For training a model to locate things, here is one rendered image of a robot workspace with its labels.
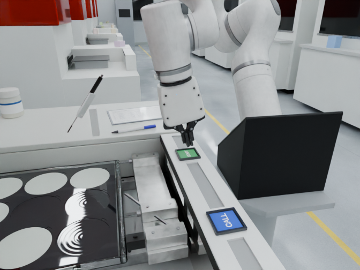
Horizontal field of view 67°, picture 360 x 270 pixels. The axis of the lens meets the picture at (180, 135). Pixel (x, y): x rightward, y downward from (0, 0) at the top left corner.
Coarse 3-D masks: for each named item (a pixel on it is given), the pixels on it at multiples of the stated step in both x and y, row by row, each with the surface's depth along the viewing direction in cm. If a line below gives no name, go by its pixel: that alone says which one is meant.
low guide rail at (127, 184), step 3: (123, 180) 80; (126, 180) 80; (129, 180) 80; (132, 180) 80; (123, 183) 80; (126, 183) 80; (129, 183) 80; (132, 183) 80; (123, 186) 80; (126, 186) 80; (129, 186) 80; (132, 186) 81; (135, 186) 81; (123, 189) 80; (126, 189) 81; (129, 189) 81; (132, 189) 81
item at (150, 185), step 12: (144, 168) 81; (156, 168) 81; (144, 180) 75; (156, 180) 75; (144, 192) 70; (156, 192) 70; (168, 192) 70; (144, 228) 58; (156, 252) 52; (168, 252) 53; (180, 252) 54
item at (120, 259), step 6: (108, 258) 48; (114, 258) 48; (120, 258) 48; (126, 258) 48; (84, 264) 47; (90, 264) 47; (96, 264) 47; (102, 264) 47; (108, 264) 48; (114, 264) 48; (120, 264) 48
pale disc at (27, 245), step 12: (36, 228) 55; (12, 240) 52; (24, 240) 52; (36, 240) 52; (48, 240) 52; (0, 252) 50; (12, 252) 50; (24, 252) 50; (36, 252) 50; (0, 264) 47; (12, 264) 47; (24, 264) 47
